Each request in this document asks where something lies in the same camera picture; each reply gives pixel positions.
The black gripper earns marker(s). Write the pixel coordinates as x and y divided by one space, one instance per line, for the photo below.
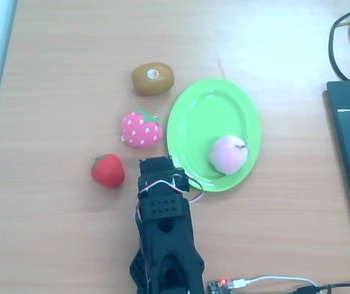
156 168

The brown kiwi fruit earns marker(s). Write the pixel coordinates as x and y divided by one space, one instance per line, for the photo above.
150 85

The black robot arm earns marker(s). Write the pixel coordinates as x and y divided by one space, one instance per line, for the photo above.
169 245

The green oval plate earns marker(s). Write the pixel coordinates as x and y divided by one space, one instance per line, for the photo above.
211 122

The pink plush strawberry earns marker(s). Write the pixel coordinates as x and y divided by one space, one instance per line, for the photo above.
139 131

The red ball toy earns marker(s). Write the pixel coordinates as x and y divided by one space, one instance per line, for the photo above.
107 171

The pink plush peach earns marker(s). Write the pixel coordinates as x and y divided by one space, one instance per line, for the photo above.
227 156

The motor controller board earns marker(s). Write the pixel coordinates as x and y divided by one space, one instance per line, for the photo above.
218 288

